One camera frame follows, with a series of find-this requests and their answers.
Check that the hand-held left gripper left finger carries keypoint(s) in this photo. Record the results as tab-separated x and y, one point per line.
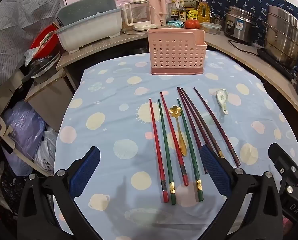
85	172

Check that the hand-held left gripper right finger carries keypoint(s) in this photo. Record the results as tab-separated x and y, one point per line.
215	172

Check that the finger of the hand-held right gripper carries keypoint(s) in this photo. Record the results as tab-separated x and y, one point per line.
280	156

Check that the dark purple chopstick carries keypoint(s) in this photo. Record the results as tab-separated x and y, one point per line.
198	117
188	115
213	122

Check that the gold flower spoon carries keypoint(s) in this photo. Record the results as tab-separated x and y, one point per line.
180	135

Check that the green chopstick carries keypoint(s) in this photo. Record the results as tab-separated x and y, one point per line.
188	147
166	150

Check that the red chopstick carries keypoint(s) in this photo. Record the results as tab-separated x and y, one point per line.
157	147
172	135

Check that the pink perforated utensil holder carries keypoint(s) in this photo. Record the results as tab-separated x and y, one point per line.
175	52

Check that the white plastic bag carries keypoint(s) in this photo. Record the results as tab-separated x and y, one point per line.
46	150

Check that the blue planet print tablecloth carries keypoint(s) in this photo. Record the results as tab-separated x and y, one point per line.
114	120

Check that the white ceramic spoon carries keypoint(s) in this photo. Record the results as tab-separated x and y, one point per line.
221	98

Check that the purple plastic bag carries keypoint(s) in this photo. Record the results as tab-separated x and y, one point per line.
24	130

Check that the black induction cooker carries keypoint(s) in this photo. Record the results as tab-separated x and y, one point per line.
273	62

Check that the brown cardboard box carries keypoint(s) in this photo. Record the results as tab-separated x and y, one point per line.
11	90

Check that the black pan with lid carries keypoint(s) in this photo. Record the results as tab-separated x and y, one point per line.
42	67

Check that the steel steamer pot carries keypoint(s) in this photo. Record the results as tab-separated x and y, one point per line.
283	37

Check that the grey wood-grain counter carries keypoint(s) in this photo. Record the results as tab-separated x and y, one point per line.
101	45

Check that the steel rice cooker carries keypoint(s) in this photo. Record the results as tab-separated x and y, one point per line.
240	26

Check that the red plastic basin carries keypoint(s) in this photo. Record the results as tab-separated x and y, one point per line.
45	40

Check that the grey-blue dish drainer box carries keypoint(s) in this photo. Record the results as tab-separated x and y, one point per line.
89	30

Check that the clear glass food container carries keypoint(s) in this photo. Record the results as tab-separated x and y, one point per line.
210	28

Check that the red tomato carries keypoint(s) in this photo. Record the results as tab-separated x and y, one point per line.
197	23
189	24

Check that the small steel pot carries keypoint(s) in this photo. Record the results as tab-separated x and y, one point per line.
217	20

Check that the grey striped cloth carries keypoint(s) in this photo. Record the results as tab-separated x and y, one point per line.
19	35

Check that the blue wet wipes pack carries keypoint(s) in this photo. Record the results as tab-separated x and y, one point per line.
175	24

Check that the yellow seasoning packet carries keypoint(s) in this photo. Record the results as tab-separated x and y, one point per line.
192	15

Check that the yellow cooking oil bottle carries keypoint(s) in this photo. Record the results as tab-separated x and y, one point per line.
203	11

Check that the sauce bottles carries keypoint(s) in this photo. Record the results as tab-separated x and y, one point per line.
174	11

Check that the white glass electric kettle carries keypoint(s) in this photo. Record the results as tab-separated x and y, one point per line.
139	15

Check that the pink electric kettle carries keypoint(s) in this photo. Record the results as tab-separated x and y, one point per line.
157	10

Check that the white and green carton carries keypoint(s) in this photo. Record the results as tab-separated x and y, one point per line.
186	0

